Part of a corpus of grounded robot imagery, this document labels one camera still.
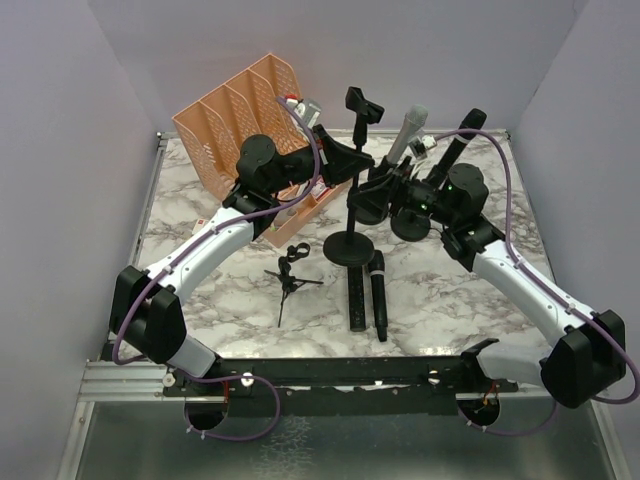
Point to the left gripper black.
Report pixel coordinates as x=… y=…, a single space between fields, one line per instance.
x=326 y=151

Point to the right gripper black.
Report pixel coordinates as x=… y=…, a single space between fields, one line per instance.
x=393 y=187

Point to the black microphone stand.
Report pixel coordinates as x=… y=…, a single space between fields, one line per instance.
x=410 y=226
x=370 y=202
x=349 y=248

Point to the black microphone grey band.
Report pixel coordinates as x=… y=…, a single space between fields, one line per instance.
x=475 y=119

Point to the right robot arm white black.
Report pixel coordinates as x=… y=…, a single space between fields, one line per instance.
x=584 y=352

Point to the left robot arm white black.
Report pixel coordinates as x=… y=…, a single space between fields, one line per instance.
x=147 y=304

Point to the small black tripod stand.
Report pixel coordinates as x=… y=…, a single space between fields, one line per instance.
x=290 y=283

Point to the red white small box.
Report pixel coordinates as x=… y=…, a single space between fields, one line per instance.
x=319 y=190

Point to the black microphone white band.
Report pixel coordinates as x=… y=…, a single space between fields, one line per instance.
x=376 y=271

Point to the black microphone silver grille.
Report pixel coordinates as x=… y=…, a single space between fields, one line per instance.
x=356 y=300

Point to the peach plastic file organizer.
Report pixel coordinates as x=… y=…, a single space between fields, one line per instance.
x=214 y=127

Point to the black mounting base bar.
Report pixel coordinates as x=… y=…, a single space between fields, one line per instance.
x=338 y=386

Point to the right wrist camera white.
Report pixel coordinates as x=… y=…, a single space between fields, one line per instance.
x=420 y=145

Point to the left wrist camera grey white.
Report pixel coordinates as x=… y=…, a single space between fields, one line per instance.
x=306 y=109

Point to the aluminium frame rail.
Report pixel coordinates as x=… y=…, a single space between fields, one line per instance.
x=103 y=380

